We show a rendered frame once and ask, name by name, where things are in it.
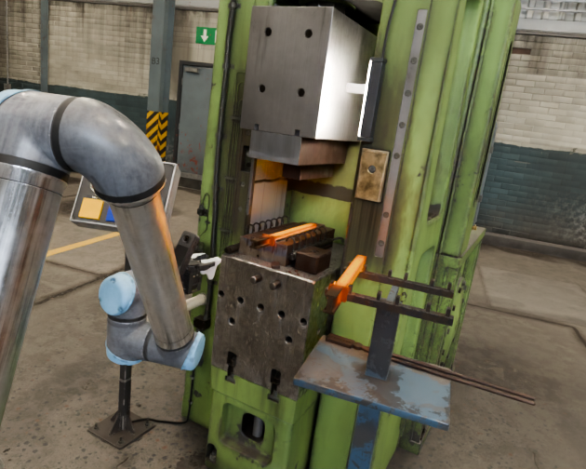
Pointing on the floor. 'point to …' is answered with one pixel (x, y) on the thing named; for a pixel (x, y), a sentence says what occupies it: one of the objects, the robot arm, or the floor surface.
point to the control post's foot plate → (133, 431)
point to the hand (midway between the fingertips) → (211, 256)
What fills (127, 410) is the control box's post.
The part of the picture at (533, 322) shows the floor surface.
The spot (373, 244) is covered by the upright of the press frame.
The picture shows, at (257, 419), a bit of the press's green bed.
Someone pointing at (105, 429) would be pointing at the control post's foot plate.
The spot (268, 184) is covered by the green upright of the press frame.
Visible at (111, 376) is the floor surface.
